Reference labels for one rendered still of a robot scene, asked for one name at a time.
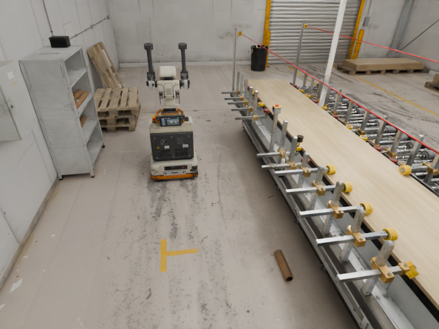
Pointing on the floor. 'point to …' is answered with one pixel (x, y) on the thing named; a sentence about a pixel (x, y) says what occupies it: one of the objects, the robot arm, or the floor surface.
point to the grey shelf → (64, 107)
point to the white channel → (332, 51)
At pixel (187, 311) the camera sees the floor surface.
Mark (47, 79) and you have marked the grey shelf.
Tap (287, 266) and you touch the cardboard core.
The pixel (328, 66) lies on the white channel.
